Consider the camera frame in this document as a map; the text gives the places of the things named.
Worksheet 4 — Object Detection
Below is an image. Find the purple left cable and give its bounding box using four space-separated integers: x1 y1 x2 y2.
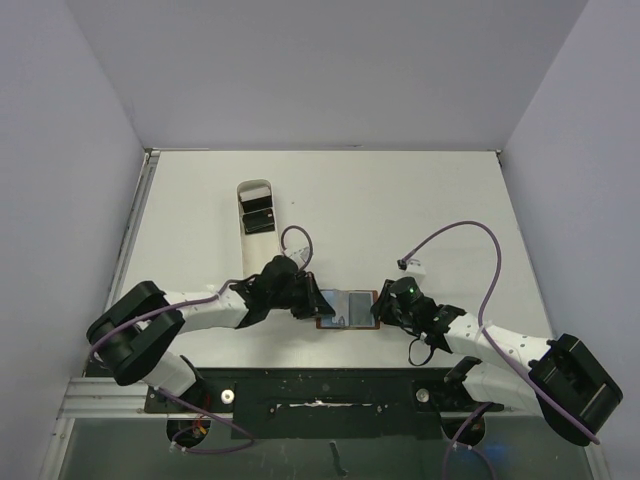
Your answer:
87 226 315 456

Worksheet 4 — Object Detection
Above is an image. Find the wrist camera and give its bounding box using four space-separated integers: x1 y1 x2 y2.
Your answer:
397 258 426 283
283 247 311 269

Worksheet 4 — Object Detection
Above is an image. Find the aluminium rail frame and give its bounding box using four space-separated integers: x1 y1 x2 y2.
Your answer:
39 149 161 479

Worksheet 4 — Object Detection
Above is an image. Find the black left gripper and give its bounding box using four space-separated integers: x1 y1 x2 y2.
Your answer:
269 271 335 319

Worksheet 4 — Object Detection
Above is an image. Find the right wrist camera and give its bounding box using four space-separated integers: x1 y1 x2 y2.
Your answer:
397 258 426 283

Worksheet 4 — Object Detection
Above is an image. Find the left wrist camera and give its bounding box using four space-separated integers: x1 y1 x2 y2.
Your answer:
283 247 311 269

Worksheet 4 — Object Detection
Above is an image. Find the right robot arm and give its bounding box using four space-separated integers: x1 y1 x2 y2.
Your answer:
371 277 623 446

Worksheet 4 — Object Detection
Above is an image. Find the black card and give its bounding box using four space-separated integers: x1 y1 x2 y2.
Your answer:
240 195 273 213
242 208 275 235

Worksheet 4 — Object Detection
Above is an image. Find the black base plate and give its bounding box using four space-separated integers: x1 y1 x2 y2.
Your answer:
144 367 506 441

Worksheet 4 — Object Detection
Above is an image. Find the silver VIP card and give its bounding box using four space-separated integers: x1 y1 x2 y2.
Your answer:
316 312 350 329

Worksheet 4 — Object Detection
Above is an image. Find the white card stack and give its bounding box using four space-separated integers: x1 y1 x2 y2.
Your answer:
239 184 271 201

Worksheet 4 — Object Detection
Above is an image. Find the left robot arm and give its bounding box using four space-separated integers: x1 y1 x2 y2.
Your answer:
86 255 335 411

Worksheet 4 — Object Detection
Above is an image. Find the brown leather card holder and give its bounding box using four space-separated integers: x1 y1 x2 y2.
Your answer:
319 290 380 330

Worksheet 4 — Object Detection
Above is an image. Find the white oblong tray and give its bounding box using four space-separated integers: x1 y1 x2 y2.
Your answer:
237 179 280 277

